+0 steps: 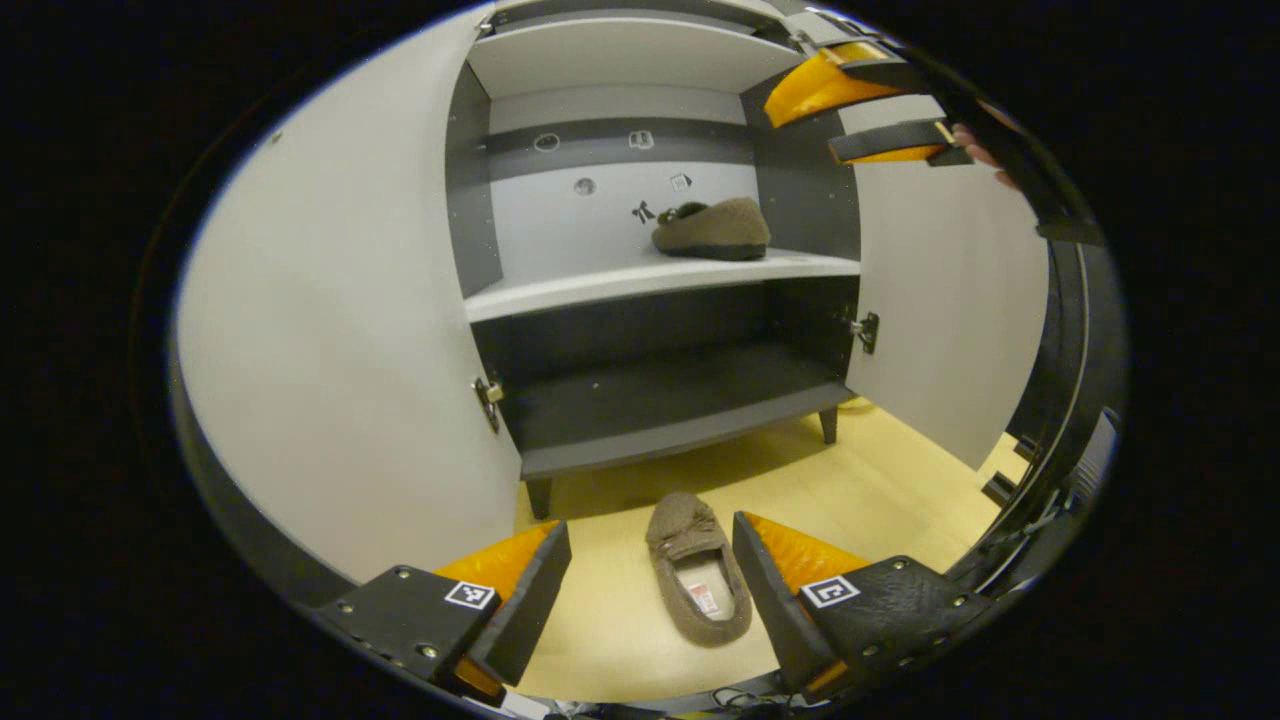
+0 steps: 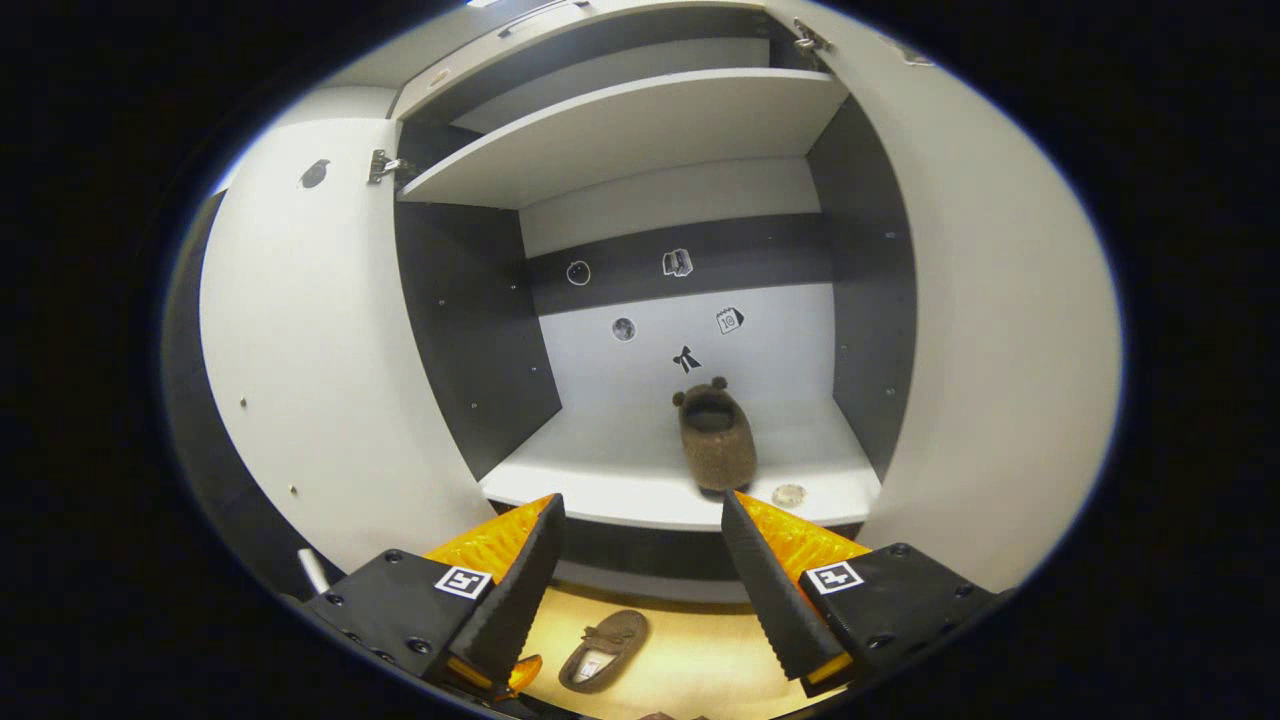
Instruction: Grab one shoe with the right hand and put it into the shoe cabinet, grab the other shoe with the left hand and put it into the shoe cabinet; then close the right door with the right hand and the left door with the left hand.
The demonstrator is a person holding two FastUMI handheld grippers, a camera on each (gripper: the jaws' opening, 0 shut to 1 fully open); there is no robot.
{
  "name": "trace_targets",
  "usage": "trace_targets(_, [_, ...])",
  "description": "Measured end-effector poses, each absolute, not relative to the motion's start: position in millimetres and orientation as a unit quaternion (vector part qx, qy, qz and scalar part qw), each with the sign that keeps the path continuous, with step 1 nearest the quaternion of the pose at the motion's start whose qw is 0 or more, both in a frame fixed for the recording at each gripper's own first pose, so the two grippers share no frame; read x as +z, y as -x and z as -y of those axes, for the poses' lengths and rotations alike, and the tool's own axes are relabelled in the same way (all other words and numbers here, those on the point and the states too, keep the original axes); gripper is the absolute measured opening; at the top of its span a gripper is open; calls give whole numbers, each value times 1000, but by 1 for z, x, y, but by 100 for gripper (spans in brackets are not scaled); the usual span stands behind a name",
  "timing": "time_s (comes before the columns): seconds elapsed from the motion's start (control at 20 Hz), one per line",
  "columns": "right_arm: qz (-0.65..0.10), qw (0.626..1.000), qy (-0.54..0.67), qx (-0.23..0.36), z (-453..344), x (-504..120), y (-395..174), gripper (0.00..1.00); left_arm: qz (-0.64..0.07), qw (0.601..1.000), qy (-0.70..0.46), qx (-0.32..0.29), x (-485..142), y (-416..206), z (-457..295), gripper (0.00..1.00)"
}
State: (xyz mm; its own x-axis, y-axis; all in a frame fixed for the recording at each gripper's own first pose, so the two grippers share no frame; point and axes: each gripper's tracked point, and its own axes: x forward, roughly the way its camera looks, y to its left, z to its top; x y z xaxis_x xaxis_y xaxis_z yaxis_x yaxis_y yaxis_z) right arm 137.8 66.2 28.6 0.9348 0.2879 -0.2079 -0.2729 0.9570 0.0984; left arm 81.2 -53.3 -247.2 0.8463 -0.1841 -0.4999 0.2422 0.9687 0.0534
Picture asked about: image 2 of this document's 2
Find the brown slipper shoe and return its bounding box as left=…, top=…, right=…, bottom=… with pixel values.
left=558, top=609, right=651, bottom=695
left=672, top=377, right=759, bottom=493

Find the white cabinet door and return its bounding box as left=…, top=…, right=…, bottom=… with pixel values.
left=765, top=0, right=1123, bottom=593
left=198, top=118, right=501, bottom=576

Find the white cabinet drawer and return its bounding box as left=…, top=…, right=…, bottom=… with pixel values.
left=390, top=0, right=766, bottom=123

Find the metal drawer handle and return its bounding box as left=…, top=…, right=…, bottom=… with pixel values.
left=497, top=0, right=591, bottom=39

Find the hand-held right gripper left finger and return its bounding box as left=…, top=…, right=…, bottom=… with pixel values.
left=300, top=492, right=567, bottom=696

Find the white shoe cabinet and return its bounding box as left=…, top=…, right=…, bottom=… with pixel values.
left=198, top=0, right=1123, bottom=606

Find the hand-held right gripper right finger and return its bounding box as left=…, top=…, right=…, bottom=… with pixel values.
left=720, top=490, right=1006, bottom=701

